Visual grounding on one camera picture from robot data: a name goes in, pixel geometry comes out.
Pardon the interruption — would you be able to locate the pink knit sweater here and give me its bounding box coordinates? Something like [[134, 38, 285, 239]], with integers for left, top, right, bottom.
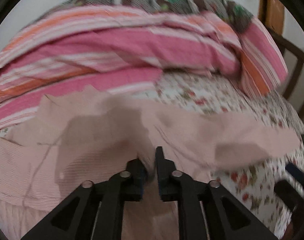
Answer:
[[0, 87, 301, 239]]

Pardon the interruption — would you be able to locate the floral bed sheet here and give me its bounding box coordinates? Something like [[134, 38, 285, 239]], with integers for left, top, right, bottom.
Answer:
[[0, 71, 304, 239]]

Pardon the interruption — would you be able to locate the dark wooden footboard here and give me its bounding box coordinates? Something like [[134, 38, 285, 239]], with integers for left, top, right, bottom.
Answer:
[[268, 29, 304, 119]]

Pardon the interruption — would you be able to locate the pink striped quilt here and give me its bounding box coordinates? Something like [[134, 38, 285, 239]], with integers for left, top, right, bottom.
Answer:
[[0, 5, 288, 129]]

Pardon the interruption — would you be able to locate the brown wooden door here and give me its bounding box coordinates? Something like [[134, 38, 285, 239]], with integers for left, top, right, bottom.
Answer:
[[258, 0, 285, 35]]

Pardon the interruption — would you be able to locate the multicolour patterned blanket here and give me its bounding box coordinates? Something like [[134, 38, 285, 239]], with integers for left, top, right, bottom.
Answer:
[[74, 0, 255, 33]]

